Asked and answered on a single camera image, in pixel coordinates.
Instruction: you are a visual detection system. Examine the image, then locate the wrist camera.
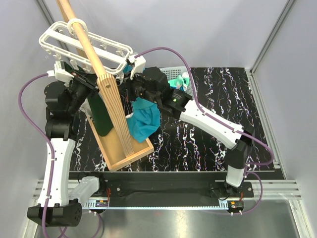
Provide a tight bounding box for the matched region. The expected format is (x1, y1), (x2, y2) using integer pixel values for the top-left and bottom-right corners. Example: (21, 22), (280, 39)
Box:
(47, 60), (74, 84)
(126, 55), (146, 80)

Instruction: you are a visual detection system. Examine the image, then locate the grey plastic basket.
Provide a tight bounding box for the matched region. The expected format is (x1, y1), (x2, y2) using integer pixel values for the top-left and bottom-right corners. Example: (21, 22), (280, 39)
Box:
(160, 66), (195, 98)

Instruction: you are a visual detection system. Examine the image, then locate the green white sock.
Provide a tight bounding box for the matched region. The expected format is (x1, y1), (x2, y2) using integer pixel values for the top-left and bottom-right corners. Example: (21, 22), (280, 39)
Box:
(64, 63), (113, 136)

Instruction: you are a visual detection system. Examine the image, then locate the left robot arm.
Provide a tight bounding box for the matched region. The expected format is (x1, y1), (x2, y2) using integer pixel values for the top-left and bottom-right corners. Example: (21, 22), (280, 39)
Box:
(27, 80), (107, 229)

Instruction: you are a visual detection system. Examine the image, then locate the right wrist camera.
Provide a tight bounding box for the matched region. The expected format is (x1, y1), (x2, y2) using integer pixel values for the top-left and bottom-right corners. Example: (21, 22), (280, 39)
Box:
(126, 55), (146, 80)

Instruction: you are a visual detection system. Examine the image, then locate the black marbled mat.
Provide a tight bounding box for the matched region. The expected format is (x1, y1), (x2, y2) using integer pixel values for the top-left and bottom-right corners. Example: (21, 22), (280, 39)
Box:
(74, 67), (274, 173)

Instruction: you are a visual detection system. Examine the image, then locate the teal cloth garment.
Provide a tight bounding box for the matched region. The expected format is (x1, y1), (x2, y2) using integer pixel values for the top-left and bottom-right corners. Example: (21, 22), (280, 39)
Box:
(123, 63), (161, 143)

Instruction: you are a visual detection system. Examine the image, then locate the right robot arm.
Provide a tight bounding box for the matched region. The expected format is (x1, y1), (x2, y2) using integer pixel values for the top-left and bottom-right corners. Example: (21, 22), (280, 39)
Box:
(123, 67), (254, 197)

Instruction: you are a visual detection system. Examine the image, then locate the purple cable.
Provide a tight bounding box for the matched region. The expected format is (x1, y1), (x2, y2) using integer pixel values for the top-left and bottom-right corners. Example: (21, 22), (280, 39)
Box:
(133, 47), (275, 215)
(18, 73), (65, 236)

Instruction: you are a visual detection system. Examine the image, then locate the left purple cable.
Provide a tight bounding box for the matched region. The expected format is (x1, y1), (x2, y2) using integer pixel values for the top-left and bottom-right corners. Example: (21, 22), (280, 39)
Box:
(18, 73), (65, 236)

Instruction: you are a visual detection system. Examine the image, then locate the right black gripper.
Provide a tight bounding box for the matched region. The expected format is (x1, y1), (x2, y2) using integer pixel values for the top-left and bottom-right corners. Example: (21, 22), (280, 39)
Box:
(115, 69), (159, 105)

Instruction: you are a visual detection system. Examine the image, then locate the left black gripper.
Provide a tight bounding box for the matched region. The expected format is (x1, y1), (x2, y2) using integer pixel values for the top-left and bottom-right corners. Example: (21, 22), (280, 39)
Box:
(67, 69), (110, 114)

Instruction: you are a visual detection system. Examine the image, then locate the black white striped sock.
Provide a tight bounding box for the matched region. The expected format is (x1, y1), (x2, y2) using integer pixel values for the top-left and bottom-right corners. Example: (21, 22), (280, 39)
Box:
(119, 88), (136, 119)

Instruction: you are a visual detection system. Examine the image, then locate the white plastic clip hanger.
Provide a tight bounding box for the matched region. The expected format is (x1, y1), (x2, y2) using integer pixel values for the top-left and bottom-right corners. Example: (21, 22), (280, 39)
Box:
(38, 18), (133, 75)

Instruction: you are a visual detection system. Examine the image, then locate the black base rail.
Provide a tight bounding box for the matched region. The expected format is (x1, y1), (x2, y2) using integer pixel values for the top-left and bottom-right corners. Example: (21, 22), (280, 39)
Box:
(69, 172), (254, 198)

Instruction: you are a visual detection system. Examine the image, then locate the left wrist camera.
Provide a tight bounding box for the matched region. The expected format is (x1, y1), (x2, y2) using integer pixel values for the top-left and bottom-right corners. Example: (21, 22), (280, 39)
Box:
(47, 60), (74, 84)

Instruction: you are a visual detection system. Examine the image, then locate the wooden tray base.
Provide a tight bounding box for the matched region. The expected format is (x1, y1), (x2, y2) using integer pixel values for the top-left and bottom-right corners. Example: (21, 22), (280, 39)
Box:
(85, 114), (154, 172)

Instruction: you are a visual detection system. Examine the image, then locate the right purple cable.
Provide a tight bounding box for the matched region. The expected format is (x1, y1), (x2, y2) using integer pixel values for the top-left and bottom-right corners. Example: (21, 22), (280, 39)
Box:
(133, 47), (275, 215)

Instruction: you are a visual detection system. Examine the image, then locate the wooden pole stand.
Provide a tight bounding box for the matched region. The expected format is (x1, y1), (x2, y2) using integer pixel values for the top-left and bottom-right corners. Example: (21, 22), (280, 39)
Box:
(55, 0), (136, 158)

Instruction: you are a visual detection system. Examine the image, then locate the mint green sock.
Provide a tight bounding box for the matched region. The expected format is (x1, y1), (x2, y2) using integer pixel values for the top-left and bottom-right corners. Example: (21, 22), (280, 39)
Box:
(168, 72), (190, 92)

